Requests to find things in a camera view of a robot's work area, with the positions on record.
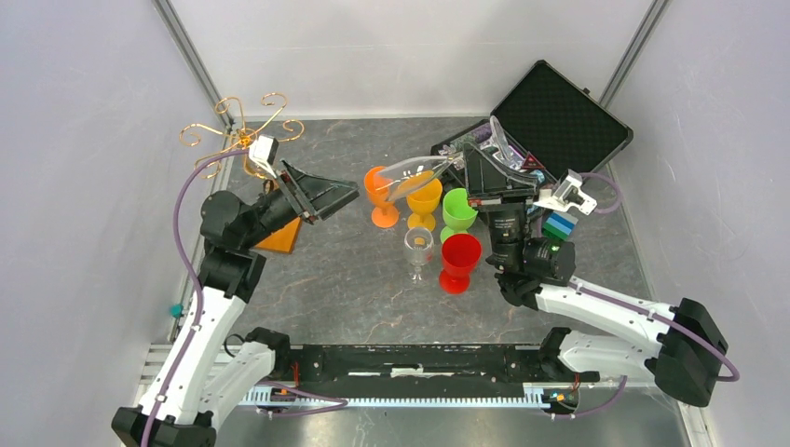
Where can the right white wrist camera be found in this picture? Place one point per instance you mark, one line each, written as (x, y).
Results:
(567, 194)

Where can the blue green brick stack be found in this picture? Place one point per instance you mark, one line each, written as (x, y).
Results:
(559, 225)

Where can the yellow plastic wine glass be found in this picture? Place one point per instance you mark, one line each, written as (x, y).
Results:
(422, 203)

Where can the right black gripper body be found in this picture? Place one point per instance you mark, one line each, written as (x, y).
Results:
(501, 204)

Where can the black poker chip case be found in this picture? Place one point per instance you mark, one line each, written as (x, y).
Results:
(551, 124)

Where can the orange plastic wine glass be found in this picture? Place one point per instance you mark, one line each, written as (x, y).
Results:
(384, 213)

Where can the green plastic wine glass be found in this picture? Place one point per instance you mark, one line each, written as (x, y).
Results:
(458, 215)

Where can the gold wire wine glass rack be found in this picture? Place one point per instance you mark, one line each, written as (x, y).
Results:
(243, 137)

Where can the red plastic wine glass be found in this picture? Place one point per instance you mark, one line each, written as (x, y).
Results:
(460, 256)

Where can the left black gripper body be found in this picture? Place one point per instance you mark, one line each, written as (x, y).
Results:
(294, 193)

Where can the wooden rack base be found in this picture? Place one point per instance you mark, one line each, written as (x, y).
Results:
(283, 240)

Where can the clear wine glass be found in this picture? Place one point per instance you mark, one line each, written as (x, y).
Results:
(418, 250)
(408, 176)

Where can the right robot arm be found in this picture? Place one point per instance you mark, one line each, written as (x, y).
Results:
(679, 347)

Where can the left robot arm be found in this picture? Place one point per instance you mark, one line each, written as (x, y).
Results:
(186, 404)

